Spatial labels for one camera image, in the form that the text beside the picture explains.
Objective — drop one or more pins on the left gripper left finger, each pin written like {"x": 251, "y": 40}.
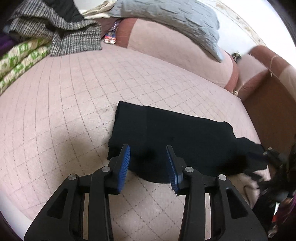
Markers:
{"x": 61, "y": 218}

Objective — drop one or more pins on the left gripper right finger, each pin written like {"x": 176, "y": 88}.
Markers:
{"x": 231, "y": 217}

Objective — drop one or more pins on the black pants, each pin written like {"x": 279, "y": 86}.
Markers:
{"x": 206, "y": 145}

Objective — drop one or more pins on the brown sofa armrest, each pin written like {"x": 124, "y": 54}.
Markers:
{"x": 266, "y": 87}

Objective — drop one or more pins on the green patterned folded blanket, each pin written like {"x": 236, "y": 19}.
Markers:
{"x": 21, "y": 58}

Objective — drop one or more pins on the pink sofa back cushion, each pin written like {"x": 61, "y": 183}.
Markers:
{"x": 162, "y": 42}

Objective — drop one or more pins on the purple cloth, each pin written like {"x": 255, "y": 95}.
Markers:
{"x": 6, "y": 43}

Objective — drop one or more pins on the red blue small packet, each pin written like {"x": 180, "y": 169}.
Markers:
{"x": 110, "y": 36}

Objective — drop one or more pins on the grey quilted pillow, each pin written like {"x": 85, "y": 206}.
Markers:
{"x": 193, "y": 19}

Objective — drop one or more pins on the houndstooth grey coat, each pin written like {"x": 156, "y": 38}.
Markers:
{"x": 59, "y": 22}

